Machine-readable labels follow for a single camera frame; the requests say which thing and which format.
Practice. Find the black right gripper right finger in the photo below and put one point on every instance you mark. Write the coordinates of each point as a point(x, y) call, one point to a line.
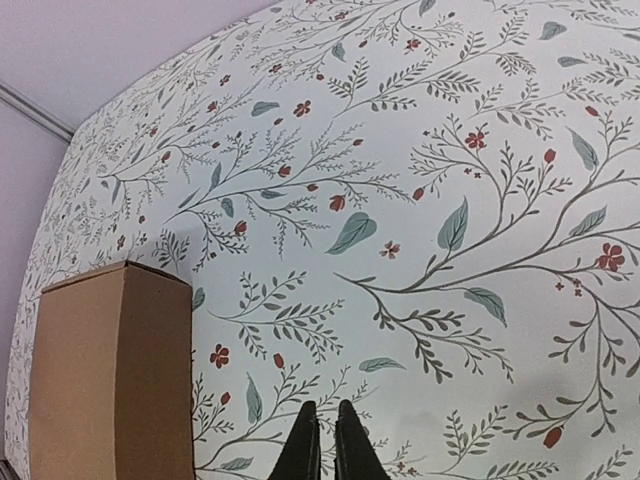
point(355, 457)

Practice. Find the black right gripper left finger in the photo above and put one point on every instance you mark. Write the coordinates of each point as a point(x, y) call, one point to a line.
point(300, 456)

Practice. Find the brown cardboard box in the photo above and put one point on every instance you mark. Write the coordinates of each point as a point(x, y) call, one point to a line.
point(110, 384)

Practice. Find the floral patterned table mat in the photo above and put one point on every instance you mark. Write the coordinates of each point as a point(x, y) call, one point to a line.
point(430, 208)

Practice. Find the left aluminium frame post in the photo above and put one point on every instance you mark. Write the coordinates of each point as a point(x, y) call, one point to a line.
point(47, 121)

